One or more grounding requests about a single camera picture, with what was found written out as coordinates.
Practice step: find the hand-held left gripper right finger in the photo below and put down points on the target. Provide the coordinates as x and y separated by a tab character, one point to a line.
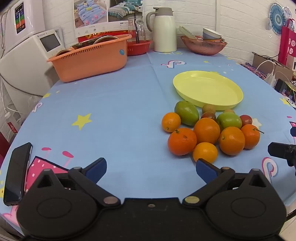
205	170

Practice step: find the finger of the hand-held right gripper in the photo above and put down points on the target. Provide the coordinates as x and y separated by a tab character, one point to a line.
281	151

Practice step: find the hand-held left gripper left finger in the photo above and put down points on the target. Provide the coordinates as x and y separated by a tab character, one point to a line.
98	168

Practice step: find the yellowish orange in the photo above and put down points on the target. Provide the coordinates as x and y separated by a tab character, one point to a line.
205	152

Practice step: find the orange with stem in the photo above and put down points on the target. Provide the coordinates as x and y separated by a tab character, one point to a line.
251	136

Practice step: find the spotted mandarin orange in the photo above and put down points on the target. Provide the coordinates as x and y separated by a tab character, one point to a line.
182	141

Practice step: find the large orange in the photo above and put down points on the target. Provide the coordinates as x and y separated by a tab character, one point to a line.
206	130
232	140

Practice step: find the red round fruit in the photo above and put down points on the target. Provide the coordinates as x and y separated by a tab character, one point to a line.
245	120

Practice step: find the bright green mango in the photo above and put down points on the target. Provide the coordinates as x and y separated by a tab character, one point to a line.
228	120

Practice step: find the small reddish brown fruit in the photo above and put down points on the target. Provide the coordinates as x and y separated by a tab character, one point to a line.
208	115

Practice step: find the small orange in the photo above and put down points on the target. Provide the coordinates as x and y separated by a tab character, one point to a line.
171	121

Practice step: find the dark green mango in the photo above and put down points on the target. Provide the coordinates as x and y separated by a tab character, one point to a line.
186	112

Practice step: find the tan longan fruit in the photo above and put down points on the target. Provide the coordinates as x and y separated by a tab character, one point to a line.
208	108
229	111

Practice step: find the yellow plastic plate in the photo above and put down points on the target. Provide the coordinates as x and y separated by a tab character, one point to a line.
208	89

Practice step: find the small black box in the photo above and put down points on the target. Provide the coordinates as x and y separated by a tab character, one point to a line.
280	85

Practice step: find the black smartphone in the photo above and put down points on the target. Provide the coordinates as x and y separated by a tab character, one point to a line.
17	173

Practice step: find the patterned mat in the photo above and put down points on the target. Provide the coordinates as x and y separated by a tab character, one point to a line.
252	69

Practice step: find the cardboard box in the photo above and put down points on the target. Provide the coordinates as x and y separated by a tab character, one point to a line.
261	61

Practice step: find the white bottle red label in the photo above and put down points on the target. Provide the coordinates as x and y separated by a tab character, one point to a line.
12	126

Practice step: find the dark red object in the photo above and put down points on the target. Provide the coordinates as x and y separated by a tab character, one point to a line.
4	146

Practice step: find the pink gift bag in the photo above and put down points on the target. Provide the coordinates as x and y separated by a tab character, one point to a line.
286	44

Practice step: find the orange plastic basket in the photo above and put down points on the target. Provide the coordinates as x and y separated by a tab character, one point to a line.
92	60

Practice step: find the small steel bowl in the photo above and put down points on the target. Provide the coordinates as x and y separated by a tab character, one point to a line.
64	52

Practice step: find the pink glass bowl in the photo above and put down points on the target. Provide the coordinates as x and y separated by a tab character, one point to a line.
203	47

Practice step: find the white rounded appliance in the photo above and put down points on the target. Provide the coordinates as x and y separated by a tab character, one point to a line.
23	69

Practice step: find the steel plate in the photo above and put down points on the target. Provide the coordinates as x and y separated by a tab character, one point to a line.
83	44
105	39

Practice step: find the red plastic basket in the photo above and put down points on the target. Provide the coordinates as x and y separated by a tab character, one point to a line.
138	48

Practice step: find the round blue paper fan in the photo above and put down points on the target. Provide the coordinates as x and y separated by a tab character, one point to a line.
277	18

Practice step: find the white device with screen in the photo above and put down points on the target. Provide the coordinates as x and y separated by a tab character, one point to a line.
49	42

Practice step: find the white blue-rimmed bowl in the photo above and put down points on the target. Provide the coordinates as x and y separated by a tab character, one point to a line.
211	34

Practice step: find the clear glass cup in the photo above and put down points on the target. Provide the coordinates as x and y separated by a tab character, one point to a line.
131	30
141	30

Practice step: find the white thermos jug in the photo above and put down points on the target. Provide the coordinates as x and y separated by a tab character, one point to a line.
164	30

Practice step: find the white water purifier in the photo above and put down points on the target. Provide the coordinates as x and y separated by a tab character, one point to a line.
30	16

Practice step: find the wall poster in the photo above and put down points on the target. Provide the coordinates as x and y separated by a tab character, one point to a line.
92	14

